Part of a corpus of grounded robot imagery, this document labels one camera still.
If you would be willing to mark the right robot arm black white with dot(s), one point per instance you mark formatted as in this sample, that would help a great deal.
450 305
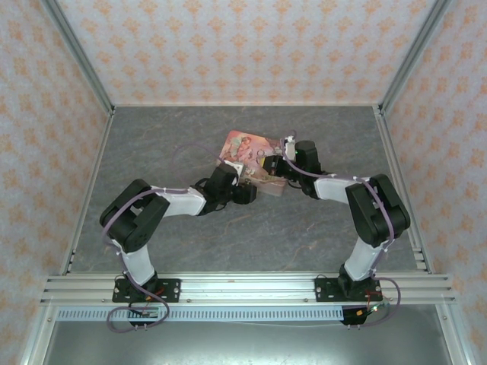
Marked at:
380 213

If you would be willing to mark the aluminium cross beam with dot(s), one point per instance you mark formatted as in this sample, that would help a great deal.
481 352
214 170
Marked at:
247 287

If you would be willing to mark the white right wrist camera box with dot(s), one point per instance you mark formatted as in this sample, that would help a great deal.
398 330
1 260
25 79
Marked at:
290 142

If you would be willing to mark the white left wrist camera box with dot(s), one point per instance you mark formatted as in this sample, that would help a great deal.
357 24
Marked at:
235 168

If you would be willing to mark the small circuit board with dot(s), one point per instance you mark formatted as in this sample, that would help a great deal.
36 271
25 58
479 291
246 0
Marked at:
149 313
374 308

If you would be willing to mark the steel sheet shelf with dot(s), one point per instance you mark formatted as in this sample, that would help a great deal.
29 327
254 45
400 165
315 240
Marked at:
243 344

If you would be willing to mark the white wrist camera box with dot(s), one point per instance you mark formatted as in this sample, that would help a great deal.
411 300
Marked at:
235 168
290 142

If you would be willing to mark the aluminium side rail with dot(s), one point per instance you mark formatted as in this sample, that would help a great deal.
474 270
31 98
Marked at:
405 194
85 194

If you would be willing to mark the aluminium frame post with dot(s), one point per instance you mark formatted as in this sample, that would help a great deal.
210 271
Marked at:
412 57
78 57

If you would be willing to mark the pink illustrated book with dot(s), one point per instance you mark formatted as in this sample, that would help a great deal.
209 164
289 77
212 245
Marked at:
243 146

